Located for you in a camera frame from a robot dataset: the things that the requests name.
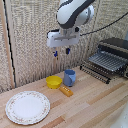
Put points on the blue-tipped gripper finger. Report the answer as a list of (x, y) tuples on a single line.
[(55, 53), (68, 50)]

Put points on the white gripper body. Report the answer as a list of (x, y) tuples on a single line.
[(62, 38)]

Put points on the cobalt blue cup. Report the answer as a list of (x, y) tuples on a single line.
[(69, 77)]

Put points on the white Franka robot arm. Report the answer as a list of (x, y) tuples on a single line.
[(71, 14)]

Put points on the yellow plastic bowl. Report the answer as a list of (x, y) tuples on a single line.
[(54, 81)]

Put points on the black dish rack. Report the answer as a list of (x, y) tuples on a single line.
[(103, 65)]

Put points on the orange-yellow block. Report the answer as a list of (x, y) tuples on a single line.
[(66, 90)]

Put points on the black toaster oven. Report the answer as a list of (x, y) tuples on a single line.
[(116, 45)]

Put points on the white floral-rimmed plate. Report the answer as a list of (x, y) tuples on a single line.
[(27, 107)]

